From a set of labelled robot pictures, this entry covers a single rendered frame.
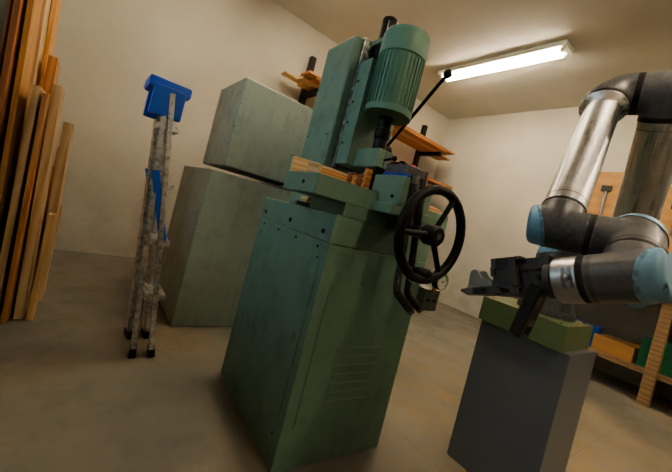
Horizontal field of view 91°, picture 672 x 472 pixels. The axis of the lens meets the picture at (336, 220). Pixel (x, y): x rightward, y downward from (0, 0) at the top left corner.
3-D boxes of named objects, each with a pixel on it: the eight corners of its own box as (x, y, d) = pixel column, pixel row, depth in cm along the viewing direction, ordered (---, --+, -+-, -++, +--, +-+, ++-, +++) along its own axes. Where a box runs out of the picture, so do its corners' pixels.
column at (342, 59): (310, 208, 131) (356, 33, 130) (287, 202, 149) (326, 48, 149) (354, 219, 144) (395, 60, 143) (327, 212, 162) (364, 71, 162)
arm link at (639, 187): (586, 282, 127) (639, 70, 98) (647, 298, 116) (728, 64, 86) (579, 302, 117) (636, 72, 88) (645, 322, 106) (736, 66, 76)
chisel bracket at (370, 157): (374, 170, 116) (380, 147, 116) (351, 169, 128) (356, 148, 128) (388, 176, 121) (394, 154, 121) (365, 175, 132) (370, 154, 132)
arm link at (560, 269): (595, 304, 64) (576, 301, 58) (566, 304, 68) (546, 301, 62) (588, 259, 66) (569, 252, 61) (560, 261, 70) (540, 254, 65)
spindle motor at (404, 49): (385, 105, 110) (408, 15, 110) (354, 112, 125) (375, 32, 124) (419, 124, 120) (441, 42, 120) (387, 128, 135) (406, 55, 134)
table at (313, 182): (330, 195, 83) (336, 172, 83) (281, 187, 108) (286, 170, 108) (467, 236, 118) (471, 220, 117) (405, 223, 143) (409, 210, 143)
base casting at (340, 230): (328, 243, 97) (336, 213, 96) (259, 216, 144) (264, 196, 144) (426, 262, 122) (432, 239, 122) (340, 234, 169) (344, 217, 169)
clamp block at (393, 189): (396, 204, 96) (404, 175, 96) (367, 200, 107) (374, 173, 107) (428, 215, 105) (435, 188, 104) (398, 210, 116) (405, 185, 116)
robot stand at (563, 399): (484, 437, 147) (515, 319, 146) (559, 492, 123) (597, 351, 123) (446, 453, 129) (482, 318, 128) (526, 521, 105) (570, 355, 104)
